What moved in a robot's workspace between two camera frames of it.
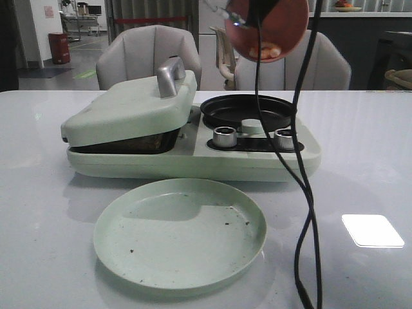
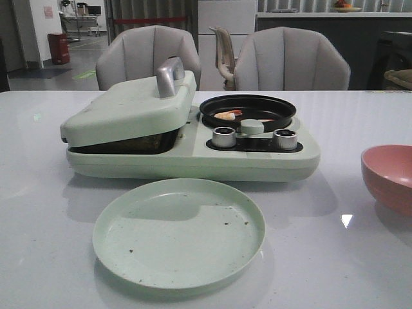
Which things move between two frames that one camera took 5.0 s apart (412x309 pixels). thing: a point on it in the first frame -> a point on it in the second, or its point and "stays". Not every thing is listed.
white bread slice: x=156 y=142 stays
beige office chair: x=226 y=59 stays
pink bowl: x=281 y=35 -> x=387 y=172
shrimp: x=270 y=51 -> x=228 y=115
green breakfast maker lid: x=134 y=112 stays
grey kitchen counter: x=373 y=44 stays
